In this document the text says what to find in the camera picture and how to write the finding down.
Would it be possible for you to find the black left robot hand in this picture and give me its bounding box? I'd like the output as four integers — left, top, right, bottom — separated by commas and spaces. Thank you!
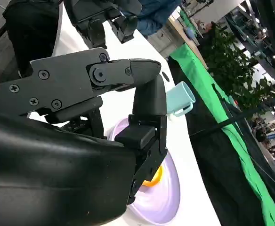
64, 0, 143, 50

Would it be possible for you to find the lilac plate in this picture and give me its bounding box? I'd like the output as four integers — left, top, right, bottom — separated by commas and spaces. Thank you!
105, 117, 182, 224

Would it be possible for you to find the small blue container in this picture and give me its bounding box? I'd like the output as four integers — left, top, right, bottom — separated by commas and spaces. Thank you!
186, 25, 197, 40

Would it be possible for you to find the green cloth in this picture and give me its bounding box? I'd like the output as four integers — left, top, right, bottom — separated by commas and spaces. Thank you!
170, 43, 275, 226

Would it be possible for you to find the black strap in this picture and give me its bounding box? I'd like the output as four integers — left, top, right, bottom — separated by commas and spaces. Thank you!
189, 97, 275, 138

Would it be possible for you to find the green leafy plant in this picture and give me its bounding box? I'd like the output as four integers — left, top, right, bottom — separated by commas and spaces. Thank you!
200, 22, 275, 111

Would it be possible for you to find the black cloth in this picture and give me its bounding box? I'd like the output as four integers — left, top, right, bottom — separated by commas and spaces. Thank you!
169, 56, 275, 226

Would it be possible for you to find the pale green mug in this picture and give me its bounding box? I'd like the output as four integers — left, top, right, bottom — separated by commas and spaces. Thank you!
166, 81, 196, 118

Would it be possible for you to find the light wooden desk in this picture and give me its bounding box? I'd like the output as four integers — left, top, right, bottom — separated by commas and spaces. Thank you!
149, 9, 209, 70

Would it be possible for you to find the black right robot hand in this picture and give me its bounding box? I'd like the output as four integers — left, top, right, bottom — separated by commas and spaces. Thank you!
0, 48, 169, 226

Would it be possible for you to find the person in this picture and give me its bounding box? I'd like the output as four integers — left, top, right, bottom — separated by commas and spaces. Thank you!
137, 0, 183, 37

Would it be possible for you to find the orange and white bread roll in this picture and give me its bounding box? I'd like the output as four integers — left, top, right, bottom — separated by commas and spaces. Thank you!
143, 164, 164, 188

